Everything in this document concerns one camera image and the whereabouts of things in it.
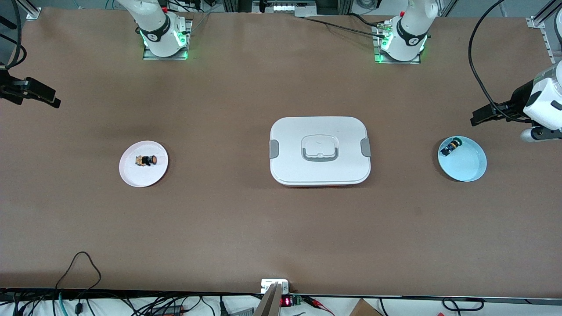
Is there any white lidded plastic box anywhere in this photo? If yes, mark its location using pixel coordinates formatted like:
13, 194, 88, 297
270, 116, 372, 188

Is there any light blue round plate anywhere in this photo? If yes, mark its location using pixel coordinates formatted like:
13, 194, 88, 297
437, 136, 487, 183

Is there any pink round plate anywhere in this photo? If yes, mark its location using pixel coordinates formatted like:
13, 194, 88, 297
119, 140, 169, 188

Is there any lit power strip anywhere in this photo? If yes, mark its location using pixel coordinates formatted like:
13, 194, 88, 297
252, 0, 317, 17

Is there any brown cardboard piece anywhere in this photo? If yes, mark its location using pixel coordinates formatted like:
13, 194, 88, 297
349, 298, 383, 316

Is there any black power adapter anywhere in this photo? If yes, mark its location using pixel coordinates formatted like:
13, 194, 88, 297
151, 305, 186, 316

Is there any red and black clip lead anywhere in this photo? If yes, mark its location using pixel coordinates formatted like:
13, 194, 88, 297
303, 296, 335, 316

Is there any aluminium profile bar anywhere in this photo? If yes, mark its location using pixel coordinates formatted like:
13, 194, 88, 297
253, 282, 282, 316

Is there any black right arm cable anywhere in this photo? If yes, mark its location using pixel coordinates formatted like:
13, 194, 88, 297
0, 0, 28, 72

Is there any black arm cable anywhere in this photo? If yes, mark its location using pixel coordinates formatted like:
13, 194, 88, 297
468, 0, 534, 123
0, 0, 28, 72

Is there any blue switch with green button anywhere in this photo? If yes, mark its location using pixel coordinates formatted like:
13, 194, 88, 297
440, 137, 463, 158

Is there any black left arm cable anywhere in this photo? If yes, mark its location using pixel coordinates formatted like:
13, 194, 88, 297
468, 0, 534, 123

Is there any aluminium frame corner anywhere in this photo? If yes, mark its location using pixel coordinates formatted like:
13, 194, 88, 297
15, 0, 43, 21

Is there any aluminium frame with perforated strip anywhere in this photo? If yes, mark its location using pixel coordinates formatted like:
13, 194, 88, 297
526, 0, 562, 67

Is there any looped black cable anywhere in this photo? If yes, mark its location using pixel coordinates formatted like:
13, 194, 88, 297
441, 297, 486, 313
54, 251, 102, 303

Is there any thick black power cable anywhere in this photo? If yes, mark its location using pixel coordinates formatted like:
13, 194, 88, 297
302, 12, 388, 39

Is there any white metal bracket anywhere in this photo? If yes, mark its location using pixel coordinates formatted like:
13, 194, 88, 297
260, 279, 291, 294

